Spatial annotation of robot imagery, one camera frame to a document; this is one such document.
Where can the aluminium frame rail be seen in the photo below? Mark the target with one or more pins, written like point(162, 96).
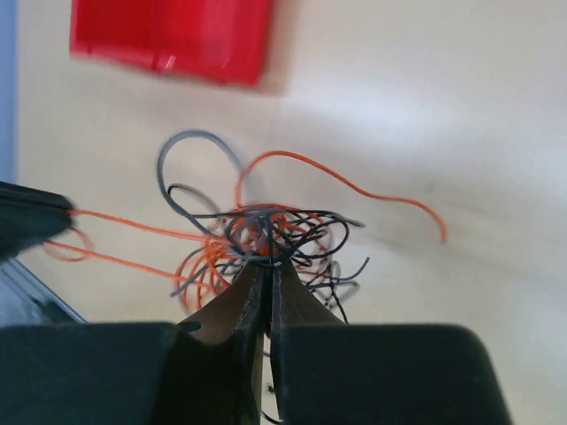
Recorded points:
point(26, 300)

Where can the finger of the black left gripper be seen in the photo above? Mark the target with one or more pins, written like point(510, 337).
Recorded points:
point(30, 217)

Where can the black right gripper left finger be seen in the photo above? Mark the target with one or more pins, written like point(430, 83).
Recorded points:
point(199, 371)

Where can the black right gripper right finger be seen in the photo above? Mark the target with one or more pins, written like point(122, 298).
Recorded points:
point(328, 372)

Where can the red plastic bin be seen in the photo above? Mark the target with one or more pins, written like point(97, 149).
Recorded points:
point(224, 41)

